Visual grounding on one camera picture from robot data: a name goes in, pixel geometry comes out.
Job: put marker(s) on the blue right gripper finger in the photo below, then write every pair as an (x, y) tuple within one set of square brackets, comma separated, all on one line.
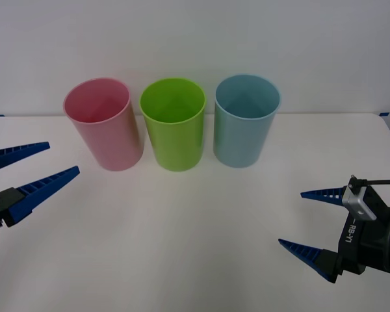
[(312, 258), (325, 194)]

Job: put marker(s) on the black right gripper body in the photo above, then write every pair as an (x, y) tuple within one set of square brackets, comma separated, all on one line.
[(360, 247)]

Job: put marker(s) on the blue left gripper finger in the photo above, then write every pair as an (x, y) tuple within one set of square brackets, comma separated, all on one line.
[(35, 193), (13, 153)]

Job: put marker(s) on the pink plastic bin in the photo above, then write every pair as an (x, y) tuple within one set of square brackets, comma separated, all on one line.
[(117, 143)]

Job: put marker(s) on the pale blue plastic bin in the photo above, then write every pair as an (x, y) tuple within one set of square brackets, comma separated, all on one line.
[(240, 143)]

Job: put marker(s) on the green plastic bin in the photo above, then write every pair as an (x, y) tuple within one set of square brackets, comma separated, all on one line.
[(175, 146)]

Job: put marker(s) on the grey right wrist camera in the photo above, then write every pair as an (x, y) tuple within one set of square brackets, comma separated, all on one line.
[(357, 203)]

